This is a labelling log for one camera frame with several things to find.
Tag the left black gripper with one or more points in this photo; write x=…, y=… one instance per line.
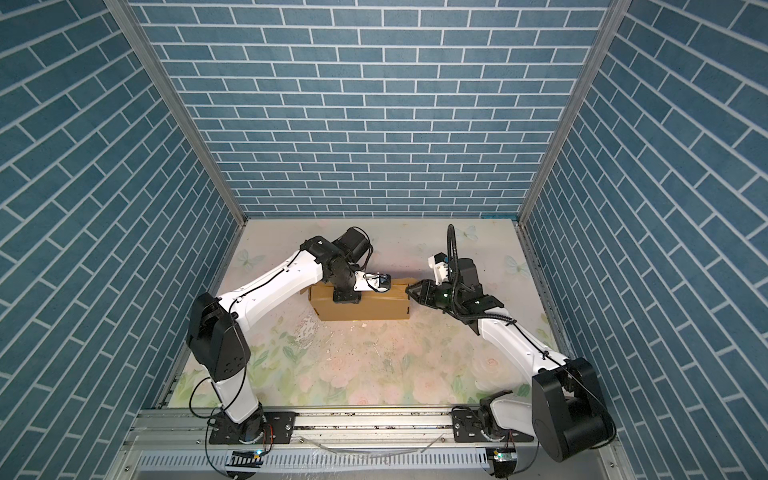
x=343, y=297

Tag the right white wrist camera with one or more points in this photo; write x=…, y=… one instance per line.
x=439, y=264

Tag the green circuit board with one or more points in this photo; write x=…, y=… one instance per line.
x=245, y=459
x=502, y=455

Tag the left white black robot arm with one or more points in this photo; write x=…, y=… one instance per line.
x=218, y=325

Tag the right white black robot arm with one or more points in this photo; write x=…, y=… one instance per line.
x=566, y=412

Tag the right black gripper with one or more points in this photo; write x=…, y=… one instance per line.
x=427, y=291

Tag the right green circuit board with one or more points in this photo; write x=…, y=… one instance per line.
x=502, y=455

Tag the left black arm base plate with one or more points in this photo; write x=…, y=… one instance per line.
x=267, y=428

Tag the brown cardboard box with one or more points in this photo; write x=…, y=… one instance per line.
x=393, y=305

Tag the left aluminium corner post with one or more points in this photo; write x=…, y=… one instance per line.
x=129, y=25

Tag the floral table mat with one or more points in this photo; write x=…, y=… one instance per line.
x=431, y=359

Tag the left green circuit board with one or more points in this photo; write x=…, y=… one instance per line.
x=245, y=459

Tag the aluminium corner post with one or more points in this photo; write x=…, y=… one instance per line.
x=129, y=25
x=605, y=35

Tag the right aluminium corner post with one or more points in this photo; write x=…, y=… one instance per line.
x=605, y=35

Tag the white slotted cable duct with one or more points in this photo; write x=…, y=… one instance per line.
x=316, y=460

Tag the aluminium mounting rail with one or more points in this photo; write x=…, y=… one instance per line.
x=340, y=427

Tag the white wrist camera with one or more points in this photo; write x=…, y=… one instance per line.
x=372, y=282
x=439, y=264

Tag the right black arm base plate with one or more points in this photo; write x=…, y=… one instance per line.
x=475, y=426

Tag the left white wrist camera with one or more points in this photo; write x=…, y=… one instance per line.
x=372, y=282

